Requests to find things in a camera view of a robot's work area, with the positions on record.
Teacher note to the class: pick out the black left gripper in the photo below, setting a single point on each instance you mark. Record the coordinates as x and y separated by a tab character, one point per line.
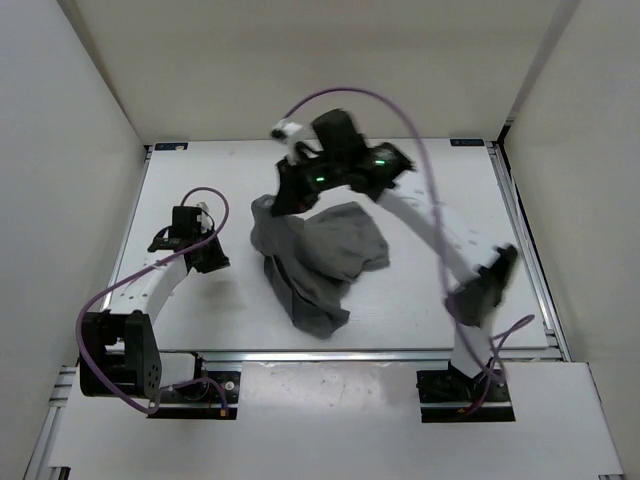
217	261

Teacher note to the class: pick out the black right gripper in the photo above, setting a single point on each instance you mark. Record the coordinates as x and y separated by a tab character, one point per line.
296	196

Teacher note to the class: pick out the grey pleated skirt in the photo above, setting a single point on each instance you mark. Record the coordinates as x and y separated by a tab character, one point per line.
311	263

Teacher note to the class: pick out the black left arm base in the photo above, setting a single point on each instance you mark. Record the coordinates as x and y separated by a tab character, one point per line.
195	388

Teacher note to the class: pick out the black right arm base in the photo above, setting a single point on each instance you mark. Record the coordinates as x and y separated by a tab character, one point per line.
446	395

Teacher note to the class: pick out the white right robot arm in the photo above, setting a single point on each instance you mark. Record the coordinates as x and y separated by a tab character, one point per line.
389	178

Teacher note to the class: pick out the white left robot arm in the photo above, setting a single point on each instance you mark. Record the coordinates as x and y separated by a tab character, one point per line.
120	339

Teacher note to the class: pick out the blue left corner label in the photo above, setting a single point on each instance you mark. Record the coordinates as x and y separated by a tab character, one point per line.
170	146

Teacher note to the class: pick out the blue corner label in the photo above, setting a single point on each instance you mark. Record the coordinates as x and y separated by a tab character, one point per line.
466	142
170	146

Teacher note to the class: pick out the blue right corner label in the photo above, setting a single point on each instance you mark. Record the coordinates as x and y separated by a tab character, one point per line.
466	142

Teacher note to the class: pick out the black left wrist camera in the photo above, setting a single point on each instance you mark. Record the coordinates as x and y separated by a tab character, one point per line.
190	225

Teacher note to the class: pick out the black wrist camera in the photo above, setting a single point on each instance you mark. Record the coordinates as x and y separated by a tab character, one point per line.
190	225
333	131

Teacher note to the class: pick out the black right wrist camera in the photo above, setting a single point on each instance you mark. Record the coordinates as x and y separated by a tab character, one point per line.
333	131

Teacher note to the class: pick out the aluminium left frame rail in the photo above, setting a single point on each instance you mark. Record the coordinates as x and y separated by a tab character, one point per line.
128	226

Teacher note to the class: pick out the aluminium frame rail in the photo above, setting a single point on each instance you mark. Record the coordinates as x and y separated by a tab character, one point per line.
527	245
128	226

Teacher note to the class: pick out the aluminium right frame rail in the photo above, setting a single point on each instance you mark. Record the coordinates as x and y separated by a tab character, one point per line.
527	245

